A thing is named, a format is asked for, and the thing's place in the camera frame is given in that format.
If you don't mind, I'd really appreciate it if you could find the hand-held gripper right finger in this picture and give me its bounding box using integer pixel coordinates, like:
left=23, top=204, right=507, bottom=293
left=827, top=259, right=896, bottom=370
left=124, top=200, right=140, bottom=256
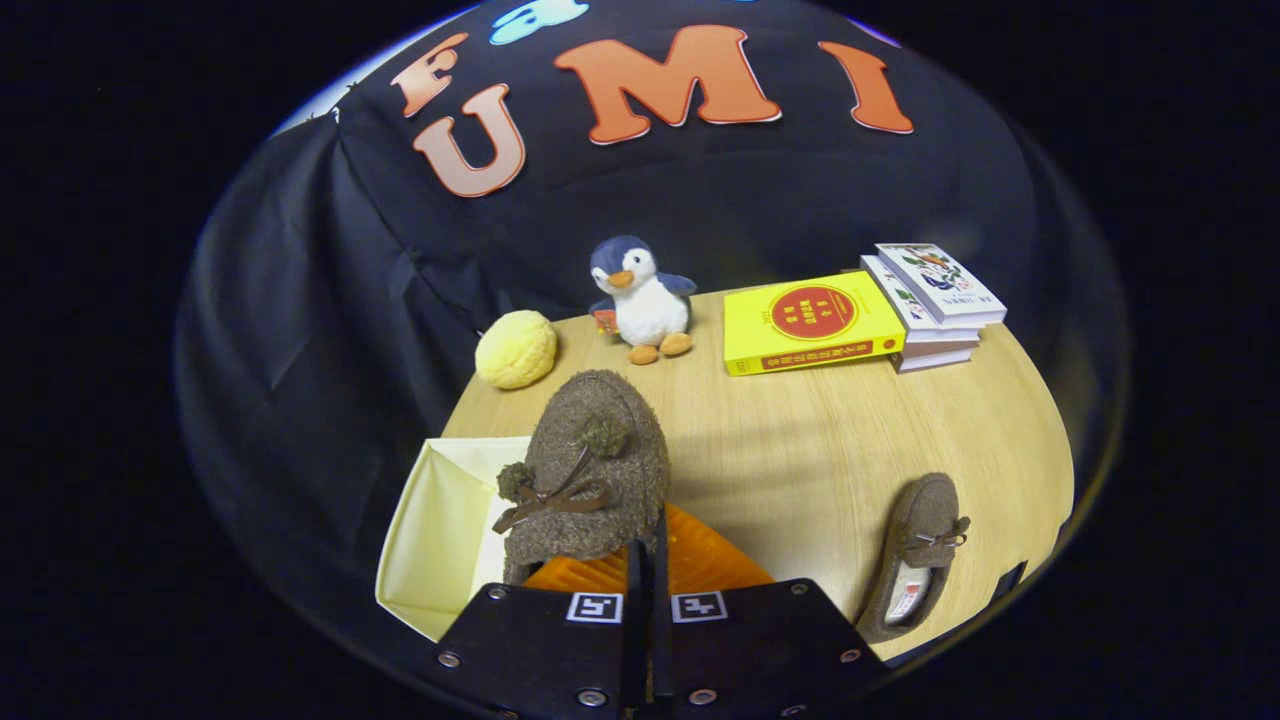
left=652, top=503, right=891, bottom=720

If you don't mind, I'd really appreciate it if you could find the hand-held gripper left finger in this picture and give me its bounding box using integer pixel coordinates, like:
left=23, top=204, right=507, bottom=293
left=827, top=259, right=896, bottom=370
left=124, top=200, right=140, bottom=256
left=435, top=540, right=652, bottom=720

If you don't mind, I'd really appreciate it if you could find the cream fabric storage box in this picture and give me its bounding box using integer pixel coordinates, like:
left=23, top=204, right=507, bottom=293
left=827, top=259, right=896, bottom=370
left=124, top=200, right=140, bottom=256
left=375, top=437, right=533, bottom=643

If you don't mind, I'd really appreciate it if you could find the brown fuzzy shoe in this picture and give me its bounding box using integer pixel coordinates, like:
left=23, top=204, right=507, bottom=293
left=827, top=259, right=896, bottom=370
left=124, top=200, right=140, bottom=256
left=855, top=473, right=971, bottom=644
left=495, top=370, right=673, bottom=587

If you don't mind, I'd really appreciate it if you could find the yellow bun plush toy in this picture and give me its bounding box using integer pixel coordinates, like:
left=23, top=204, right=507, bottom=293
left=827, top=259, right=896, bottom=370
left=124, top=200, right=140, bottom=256
left=474, top=310, right=559, bottom=390

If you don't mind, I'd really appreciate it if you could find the yellow book with red circle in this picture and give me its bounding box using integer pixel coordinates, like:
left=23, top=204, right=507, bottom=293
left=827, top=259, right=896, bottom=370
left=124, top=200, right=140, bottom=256
left=723, top=270, right=907, bottom=377

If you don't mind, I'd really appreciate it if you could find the penguin plush toy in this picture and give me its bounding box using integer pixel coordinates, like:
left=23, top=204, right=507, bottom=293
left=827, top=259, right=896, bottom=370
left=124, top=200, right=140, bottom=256
left=588, top=235, right=698, bottom=366

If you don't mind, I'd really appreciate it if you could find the black backdrop cloth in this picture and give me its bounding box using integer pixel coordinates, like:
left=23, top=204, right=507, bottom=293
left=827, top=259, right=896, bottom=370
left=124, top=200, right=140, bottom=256
left=175, top=0, right=1131, bottom=666

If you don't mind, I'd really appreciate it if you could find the white book with bird print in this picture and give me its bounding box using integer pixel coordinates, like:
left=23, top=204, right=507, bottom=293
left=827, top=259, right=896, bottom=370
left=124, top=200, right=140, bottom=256
left=876, top=243, right=1008, bottom=328

